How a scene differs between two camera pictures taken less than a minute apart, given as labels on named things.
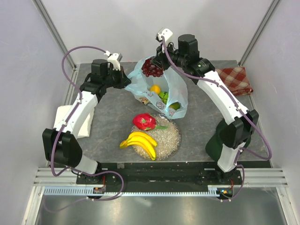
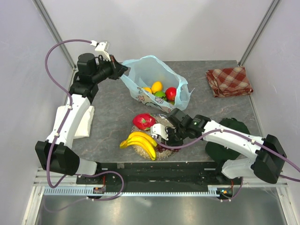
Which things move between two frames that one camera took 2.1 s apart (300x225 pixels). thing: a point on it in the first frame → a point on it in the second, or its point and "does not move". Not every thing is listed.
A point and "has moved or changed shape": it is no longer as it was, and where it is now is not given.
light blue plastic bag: x=166 y=93 has moved or changed shape
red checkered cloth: x=236 y=79 does not move
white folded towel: x=85 y=122 does not move
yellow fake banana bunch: x=140 y=139 does not move
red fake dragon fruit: x=146 y=122 does not move
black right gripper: x=160 y=59 → x=170 y=142
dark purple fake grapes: x=151 y=69 → x=161 y=148
